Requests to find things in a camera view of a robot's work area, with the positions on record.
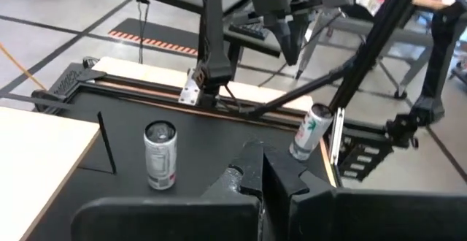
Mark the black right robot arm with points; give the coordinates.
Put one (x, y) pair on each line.
(215, 33)

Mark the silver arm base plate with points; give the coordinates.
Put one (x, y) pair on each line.
(189, 91)

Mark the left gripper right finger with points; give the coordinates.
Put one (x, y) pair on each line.
(365, 219)

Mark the grey table frame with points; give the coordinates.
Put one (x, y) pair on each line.
(383, 38)

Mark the black frame post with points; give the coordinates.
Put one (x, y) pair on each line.
(376, 40)

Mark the black orange-striped floor mat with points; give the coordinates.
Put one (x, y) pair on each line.
(157, 33)

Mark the white Celsius Peach Vibe can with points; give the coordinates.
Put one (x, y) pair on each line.
(310, 135)
(160, 160)

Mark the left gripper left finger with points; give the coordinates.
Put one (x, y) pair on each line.
(164, 219)

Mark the black power strip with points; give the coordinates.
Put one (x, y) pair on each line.
(365, 157)

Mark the wooden shelf board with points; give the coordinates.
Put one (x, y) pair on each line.
(36, 160)

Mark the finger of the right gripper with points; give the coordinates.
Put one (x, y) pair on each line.
(302, 31)
(285, 42)

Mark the black keyboard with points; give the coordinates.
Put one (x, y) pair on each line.
(250, 30)

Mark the black frame brace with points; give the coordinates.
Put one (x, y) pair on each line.
(299, 91)

